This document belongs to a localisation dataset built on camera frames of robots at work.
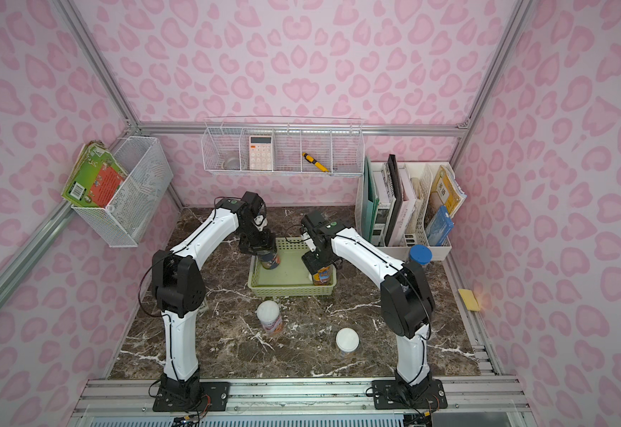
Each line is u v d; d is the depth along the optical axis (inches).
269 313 30.4
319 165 38.5
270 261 37.3
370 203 31.5
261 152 37.4
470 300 37.4
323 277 35.2
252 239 31.5
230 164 37.6
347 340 30.0
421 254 31.4
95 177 28.3
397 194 33.0
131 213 33.8
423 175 39.5
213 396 28.8
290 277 38.1
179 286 21.4
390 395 28.3
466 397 28.9
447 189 37.0
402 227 36.8
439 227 37.4
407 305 19.1
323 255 29.9
